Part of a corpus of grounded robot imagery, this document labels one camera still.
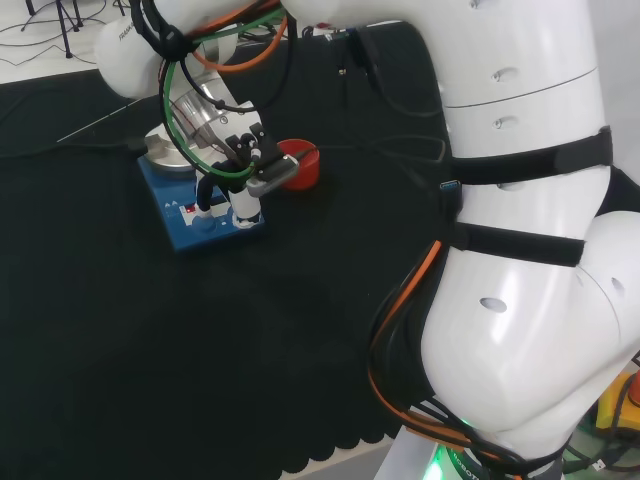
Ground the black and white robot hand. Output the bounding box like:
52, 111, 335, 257
192, 121, 280, 231

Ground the heater with blue base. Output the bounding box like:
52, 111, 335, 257
124, 124, 269, 257

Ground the red plastic cup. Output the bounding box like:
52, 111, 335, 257
274, 138, 322, 193

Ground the black bench cloth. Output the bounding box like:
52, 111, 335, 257
0, 22, 454, 477

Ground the thin glass rod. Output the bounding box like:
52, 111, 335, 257
55, 97, 145, 144

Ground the black tripod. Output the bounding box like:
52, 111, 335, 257
22, 0, 129, 59

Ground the yellow stop button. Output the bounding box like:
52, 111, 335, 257
593, 370, 640, 442

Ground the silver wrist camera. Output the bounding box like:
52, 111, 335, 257
246, 153, 302, 197

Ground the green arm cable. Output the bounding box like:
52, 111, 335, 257
157, 8, 290, 182

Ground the black heater power cable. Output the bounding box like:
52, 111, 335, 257
0, 139, 147, 162

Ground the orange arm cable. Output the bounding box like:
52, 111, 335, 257
189, 0, 509, 464

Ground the blue cable plug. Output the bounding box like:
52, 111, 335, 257
438, 177, 462, 224

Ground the black arm strap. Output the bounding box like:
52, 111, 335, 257
446, 221, 587, 267
448, 126, 615, 187

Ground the pale robot mount plate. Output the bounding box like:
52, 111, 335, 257
378, 424, 454, 480

